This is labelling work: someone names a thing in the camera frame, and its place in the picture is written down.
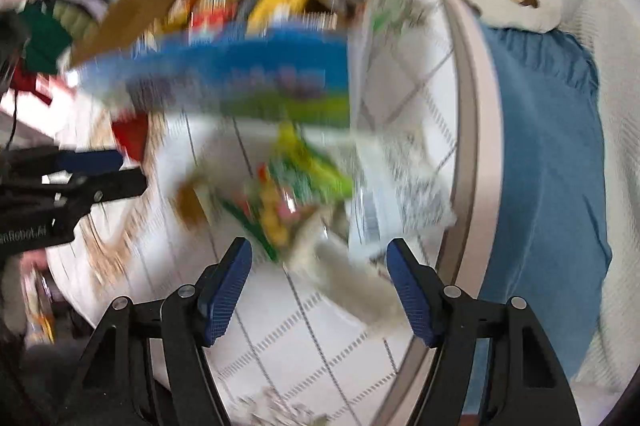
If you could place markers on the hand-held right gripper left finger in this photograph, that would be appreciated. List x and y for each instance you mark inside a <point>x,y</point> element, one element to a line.
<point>227,291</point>

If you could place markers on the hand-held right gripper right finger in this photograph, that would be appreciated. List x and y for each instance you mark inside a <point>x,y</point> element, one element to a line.
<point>412,291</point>

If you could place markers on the white barcode label packet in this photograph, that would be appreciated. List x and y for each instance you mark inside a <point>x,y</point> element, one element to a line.
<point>385,206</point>

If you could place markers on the small red packet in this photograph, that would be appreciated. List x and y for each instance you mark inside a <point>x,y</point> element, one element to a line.
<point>131,136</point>

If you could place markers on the white waffle blanket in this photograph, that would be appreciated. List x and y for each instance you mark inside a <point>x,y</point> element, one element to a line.
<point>620,186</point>

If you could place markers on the blue bed sheet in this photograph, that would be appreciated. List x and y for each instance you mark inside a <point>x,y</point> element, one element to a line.
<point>545,186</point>

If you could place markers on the plain white soft packet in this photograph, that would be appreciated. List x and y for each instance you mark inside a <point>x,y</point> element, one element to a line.
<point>345,276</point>

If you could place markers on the green garment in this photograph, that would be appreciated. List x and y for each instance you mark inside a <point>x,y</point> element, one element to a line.
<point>42,43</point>

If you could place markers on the red snack packet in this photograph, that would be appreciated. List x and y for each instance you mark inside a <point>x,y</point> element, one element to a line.
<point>212,13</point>

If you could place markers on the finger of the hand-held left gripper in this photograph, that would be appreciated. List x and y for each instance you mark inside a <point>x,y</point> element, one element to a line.
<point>90,161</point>
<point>115,186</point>

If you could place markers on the printed cardboard box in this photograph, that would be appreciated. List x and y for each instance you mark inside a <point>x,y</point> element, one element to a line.
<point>240,71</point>

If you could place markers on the olive padded jacket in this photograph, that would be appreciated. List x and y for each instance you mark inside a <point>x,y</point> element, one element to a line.
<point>75,18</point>

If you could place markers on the green fruit candy packet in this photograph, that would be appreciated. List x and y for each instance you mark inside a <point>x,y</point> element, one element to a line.
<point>285,201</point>

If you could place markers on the floral quilted blanket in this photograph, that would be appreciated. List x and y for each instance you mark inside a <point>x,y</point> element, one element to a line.
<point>300,346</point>

